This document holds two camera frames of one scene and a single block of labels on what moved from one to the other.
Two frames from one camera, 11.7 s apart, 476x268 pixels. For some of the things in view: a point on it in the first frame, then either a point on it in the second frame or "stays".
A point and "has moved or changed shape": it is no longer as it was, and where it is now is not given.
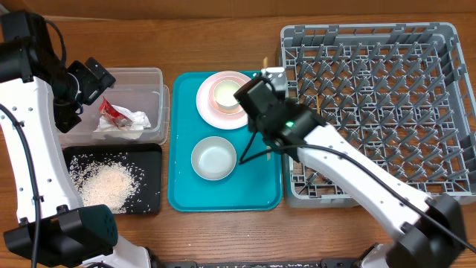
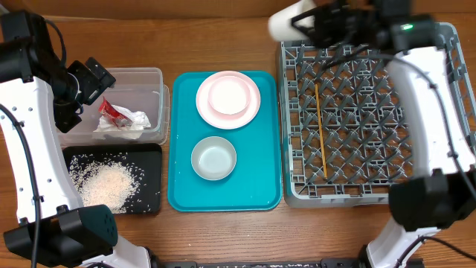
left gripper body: [83, 85] stays
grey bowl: [213, 158] stays
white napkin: [129, 129] stays
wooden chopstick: [318, 106] has moved or changed shape
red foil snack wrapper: [111, 113] stays
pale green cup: [224, 94] → [280, 27]
